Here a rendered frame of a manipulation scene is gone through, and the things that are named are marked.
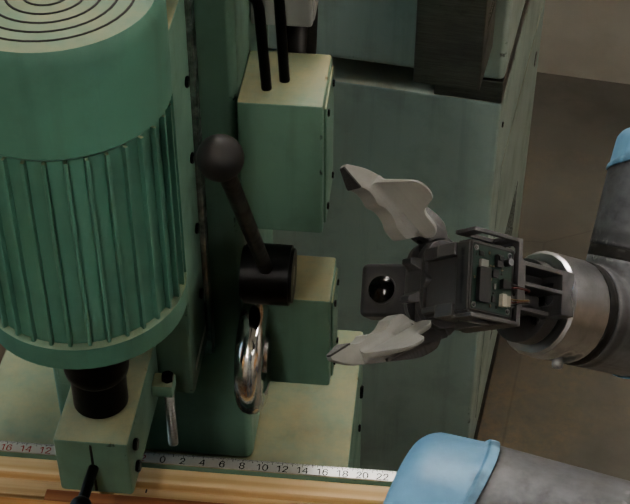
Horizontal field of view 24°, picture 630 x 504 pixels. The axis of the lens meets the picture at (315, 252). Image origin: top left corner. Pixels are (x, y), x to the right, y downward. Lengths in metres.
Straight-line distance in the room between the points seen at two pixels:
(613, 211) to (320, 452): 0.55
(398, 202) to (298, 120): 0.22
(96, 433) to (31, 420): 0.40
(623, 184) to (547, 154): 2.23
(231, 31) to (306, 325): 0.33
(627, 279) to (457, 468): 0.52
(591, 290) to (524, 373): 1.72
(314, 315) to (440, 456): 0.69
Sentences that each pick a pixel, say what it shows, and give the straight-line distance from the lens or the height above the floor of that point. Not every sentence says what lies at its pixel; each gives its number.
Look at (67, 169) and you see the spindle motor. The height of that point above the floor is 1.41.
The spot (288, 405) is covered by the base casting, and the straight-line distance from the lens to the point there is 1.74.
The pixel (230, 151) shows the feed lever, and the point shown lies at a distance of 1.04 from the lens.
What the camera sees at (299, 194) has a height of 1.20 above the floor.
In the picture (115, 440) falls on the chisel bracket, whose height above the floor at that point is 1.07.
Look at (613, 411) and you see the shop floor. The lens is 2.89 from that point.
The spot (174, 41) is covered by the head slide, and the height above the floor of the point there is 1.40.
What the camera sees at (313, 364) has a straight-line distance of 1.51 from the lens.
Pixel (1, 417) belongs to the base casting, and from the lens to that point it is 1.76.
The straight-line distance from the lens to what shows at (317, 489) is 1.45.
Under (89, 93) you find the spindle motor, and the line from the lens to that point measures 1.06.
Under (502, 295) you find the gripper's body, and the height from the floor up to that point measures 1.30.
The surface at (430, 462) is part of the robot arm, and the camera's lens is 0.78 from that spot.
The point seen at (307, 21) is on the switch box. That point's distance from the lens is 1.40.
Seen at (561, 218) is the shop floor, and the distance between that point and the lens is 3.32.
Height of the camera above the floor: 2.05
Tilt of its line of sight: 40 degrees down
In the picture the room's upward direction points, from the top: straight up
